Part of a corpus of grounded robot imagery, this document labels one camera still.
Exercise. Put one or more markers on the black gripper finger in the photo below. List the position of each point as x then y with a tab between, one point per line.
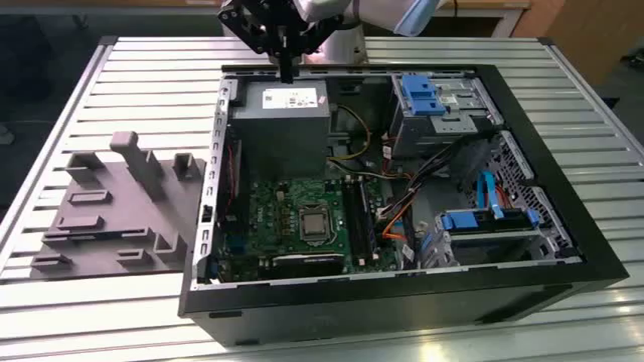
316	39
241	32

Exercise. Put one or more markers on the metal optical drive cage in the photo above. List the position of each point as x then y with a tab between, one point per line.
452	124

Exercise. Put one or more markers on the grey chair base foot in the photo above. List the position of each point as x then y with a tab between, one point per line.
4	135

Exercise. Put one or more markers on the black open PC case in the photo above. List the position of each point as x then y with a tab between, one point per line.
352	309

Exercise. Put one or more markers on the brown wooden cabinet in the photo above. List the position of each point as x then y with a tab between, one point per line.
593	37

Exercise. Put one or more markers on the silver CPU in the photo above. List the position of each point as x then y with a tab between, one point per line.
313	223

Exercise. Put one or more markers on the metal disk bay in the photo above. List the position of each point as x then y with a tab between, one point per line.
493	235

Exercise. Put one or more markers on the hard disk in blue carrier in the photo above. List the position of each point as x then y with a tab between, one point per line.
503	222

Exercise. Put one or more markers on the grey plastic parts rack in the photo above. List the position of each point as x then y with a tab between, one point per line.
125	211

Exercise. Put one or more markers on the grey power supply unit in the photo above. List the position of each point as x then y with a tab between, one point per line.
281	132

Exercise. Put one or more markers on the green motherboard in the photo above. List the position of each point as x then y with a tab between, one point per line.
271	196

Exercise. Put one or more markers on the blue plastic drive latch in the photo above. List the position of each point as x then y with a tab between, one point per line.
420	94

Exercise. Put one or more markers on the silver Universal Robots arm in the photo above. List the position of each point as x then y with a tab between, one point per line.
347	47

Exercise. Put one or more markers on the white-framed wooden desk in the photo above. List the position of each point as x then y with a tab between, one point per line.
508	19

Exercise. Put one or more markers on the black graphics card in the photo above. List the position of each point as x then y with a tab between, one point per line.
307	265

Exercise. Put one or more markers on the black RAM slot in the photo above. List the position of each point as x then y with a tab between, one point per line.
352	222

